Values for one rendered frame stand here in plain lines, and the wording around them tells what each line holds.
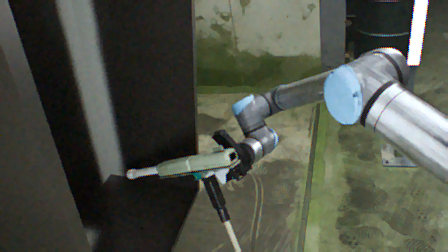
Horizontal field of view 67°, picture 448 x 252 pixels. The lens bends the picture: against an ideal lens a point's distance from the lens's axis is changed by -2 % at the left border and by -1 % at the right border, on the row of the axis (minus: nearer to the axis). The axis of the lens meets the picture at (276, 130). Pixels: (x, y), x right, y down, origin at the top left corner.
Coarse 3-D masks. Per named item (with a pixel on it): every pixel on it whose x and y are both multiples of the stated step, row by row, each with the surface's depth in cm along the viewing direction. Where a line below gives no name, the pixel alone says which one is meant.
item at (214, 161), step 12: (192, 156) 101; (204, 156) 95; (216, 156) 91; (228, 156) 90; (144, 168) 113; (156, 168) 106; (168, 168) 103; (180, 168) 100; (192, 168) 98; (204, 168) 95; (216, 168) 93; (204, 180) 98; (216, 180) 99; (216, 192) 98; (216, 204) 99; (228, 216) 101
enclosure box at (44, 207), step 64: (0, 0) 32; (64, 0) 89; (128, 0) 90; (192, 0) 86; (0, 64) 34; (64, 64) 93; (128, 64) 101; (192, 64) 99; (0, 128) 40; (64, 128) 98; (128, 128) 115; (192, 128) 112; (0, 192) 47; (64, 192) 47; (128, 192) 123; (192, 192) 126
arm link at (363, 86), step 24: (336, 72) 69; (360, 72) 68; (384, 72) 69; (336, 96) 71; (360, 96) 66; (384, 96) 65; (408, 96) 64; (360, 120) 69; (384, 120) 64; (408, 120) 62; (432, 120) 60; (408, 144) 62; (432, 144) 59; (432, 168) 60
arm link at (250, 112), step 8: (248, 96) 120; (256, 96) 124; (240, 104) 119; (248, 104) 119; (256, 104) 121; (264, 104) 122; (240, 112) 119; (248, 112) 119; (256, 112) 120; (264, 112) 122; (240, 120) 120; (248, 120) 119; (256, 120) 120; (248, 128) 120; (256, 128) 119
